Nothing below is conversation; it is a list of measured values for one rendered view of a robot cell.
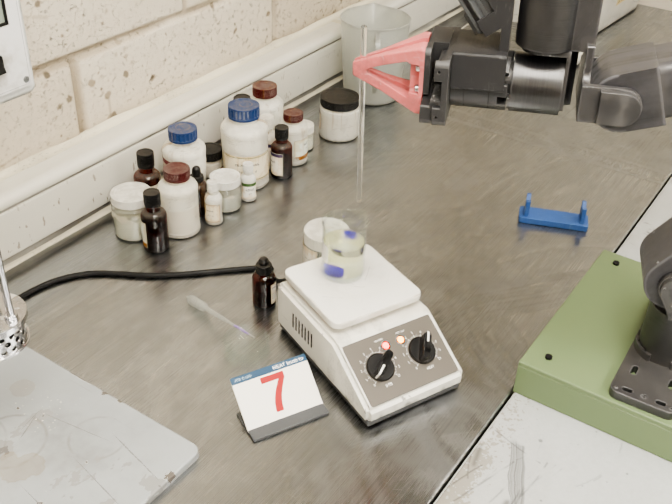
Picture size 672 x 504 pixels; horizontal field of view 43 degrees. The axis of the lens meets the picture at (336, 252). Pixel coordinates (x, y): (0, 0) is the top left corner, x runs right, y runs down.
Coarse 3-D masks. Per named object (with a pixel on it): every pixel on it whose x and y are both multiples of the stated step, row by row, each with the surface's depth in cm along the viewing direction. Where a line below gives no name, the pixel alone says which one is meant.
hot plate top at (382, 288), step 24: (312, 264) 102; (384, 264) 102; (312, 288) 98; (336, 288) 98; (360, 288) 98; (384, 288) 98; (408, 288) 98; (336, 312) 94; (360, 312) 95; (384, 312) 96
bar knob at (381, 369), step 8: (392, 352) 93; (368, 360) 93; (376, 360) 93; (384, 360) 92; (368, 368) 92; (376, 368) 92; (384, 368) 91; (392, 368) 93; (376, 376) 92; (384, 376) 92
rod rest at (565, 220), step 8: (528, 200) 126; (584, 200) 126; (520, 208) 129; (528, 208) 126; (536, 208) 129; (584, 208) 125; (520, 216) 127; (528, 216) 127; (536, 216) 127; (544, 216) 127; (552, 216) 127; (560, 216) 127; (568, 216) 127; (576, 216) 128; (584, 216) 125; (536, 224) 127; (544, 224) 127; (552, 224) 126; (560, 224) 126; (568, 224) 126; (576, 224) 126; (584, 224) 126
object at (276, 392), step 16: (288, 368) 95; (304, 368) 95; (240, 384) 92; (256, 384) 93; (272, 384) 93; (288, 384) 94; (304, 384) 95; (240, 400) 92; (256, 400) 92; (272, 400) 93; (288, 400) 93; (304, 400) 94; (256, 416) 92
